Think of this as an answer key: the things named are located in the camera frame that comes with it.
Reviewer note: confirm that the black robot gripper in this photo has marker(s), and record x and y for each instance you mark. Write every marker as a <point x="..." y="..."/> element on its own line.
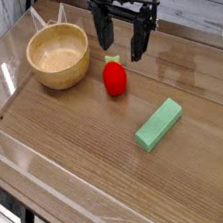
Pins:
<point x="126" y="10"/>

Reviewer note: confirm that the clear acrylic tray wall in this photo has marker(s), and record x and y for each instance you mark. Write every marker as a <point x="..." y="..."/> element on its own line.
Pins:
<point x="72" y="156"/>

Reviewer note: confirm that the green rectangular foam block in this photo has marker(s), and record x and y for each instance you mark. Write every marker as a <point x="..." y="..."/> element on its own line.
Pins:
<point x="161" y="121"/>

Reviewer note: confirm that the red plush strawberry toy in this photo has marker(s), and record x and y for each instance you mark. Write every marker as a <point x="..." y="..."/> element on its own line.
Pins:
<point x="114" y="76"/>

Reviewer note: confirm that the light brown wooden bowl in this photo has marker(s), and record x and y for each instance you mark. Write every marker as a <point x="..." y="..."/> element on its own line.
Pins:
<point x="59" y="55"/>

